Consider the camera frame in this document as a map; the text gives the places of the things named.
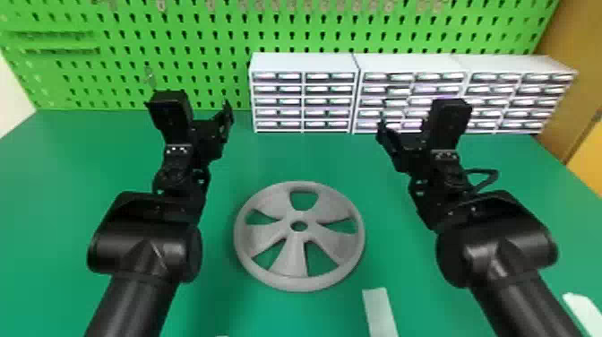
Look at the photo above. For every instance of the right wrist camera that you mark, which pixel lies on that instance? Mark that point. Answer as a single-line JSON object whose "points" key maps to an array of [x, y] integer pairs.
{"points": [[448, 122]]}

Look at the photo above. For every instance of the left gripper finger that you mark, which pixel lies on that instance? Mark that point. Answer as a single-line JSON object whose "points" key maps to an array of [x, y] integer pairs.
{"points": [[207, 122], [227, 117]]}

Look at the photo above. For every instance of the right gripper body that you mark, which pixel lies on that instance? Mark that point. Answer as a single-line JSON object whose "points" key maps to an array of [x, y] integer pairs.
{"points": [[410, 153]]}

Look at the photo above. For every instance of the grey wheel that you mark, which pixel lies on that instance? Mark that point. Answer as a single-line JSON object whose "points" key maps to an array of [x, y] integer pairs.
{"points": [[291, 256]]}

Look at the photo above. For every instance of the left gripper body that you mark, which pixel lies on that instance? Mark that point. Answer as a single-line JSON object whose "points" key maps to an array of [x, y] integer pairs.
{"points": [[206, 145]]}

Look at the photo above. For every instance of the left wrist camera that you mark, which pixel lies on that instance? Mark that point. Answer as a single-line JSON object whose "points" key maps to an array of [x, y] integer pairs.
{"points": [[170, 115]]}

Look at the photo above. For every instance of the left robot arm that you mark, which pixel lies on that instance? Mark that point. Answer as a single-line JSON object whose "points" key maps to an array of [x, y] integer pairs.
{"points": [[141, 244]]}

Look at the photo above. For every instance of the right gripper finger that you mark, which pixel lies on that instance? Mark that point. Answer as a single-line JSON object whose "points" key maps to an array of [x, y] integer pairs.
{"points": [[410, 132], [384, 136]]}

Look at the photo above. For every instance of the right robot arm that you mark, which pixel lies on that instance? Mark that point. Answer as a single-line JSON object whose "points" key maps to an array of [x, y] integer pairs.
{"points": [[498, 244]]}

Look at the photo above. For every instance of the white drawer cabinet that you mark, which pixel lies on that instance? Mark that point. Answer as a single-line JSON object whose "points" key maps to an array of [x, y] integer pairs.
{"points": [[399, 91], [522, 94], [303, 94]]}

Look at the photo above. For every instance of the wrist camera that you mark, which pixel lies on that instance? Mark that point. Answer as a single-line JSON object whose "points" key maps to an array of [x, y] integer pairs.
{"points": [[170, 115], [448, 122]]}

